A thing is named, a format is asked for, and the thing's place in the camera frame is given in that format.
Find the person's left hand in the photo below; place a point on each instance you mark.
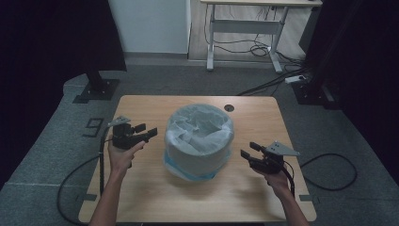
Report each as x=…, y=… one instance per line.
x=120, y=160

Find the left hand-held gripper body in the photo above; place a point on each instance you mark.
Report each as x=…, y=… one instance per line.
x=124, y=138

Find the white cabinet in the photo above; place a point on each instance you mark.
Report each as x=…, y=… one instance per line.
x=150, y=25

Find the black curtain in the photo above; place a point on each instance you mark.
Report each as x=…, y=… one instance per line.
x=376, y=62
x=47, y=47

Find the person's right hand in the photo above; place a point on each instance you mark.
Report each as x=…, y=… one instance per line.
x=279, y=183

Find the desk with white metal legs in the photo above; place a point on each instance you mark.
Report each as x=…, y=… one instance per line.
x=244, y=26

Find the grey tape strip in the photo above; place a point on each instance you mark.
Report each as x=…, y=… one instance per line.
x=306, y=197
x=87, y=197

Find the black stand with square base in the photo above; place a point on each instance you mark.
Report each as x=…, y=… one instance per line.
x=310, y=94
x=100, y=89

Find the white power strip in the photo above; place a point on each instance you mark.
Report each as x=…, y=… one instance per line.
x=295, y=79

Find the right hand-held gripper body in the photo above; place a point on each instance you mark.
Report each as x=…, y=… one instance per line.
x=269, y=163

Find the white garbage bag blue edge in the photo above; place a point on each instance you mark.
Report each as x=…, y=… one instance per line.
x=197, y=157

